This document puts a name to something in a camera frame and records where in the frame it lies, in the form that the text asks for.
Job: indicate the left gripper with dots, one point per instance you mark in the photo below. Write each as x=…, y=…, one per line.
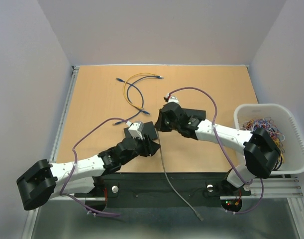
x=149, y=146

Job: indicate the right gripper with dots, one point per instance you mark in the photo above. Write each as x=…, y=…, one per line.
x=159, y=123

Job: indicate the black network switch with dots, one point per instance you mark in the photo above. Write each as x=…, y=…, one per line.
x=148, y=129
x=200, y=114

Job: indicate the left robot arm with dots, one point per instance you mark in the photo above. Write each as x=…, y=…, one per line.
x=44, y=180

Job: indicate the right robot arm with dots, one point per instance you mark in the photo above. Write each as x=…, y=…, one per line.
x=259, y=150

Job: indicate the white plastic basket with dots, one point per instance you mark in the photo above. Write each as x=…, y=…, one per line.
x=285, y=122

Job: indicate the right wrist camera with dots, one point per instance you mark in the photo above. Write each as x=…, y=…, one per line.
x=169, y=99

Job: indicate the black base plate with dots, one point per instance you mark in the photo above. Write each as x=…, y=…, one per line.
x=162, y=190

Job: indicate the aluminium frame rail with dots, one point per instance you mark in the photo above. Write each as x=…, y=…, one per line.
x=283, y=187

